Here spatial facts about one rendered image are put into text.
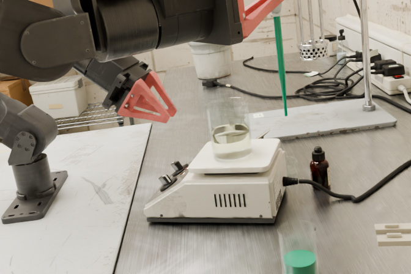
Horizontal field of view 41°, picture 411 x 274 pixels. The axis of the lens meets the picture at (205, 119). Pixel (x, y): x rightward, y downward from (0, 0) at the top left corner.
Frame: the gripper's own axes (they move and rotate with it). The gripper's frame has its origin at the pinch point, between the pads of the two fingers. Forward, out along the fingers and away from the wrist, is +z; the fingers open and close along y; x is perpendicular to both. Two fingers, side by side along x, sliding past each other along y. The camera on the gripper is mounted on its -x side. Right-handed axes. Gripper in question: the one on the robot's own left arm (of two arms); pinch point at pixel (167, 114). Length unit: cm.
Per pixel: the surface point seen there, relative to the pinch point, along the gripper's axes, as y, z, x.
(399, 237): -38, 27, -21
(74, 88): 170, -72, 101
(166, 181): -10.2, 6.5, 4.5
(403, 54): 62, 34, -21
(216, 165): -11.3, 11.4, -3.2
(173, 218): -12.4, 10.5, 7.6
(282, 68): -24.8, 11.1, -23.9
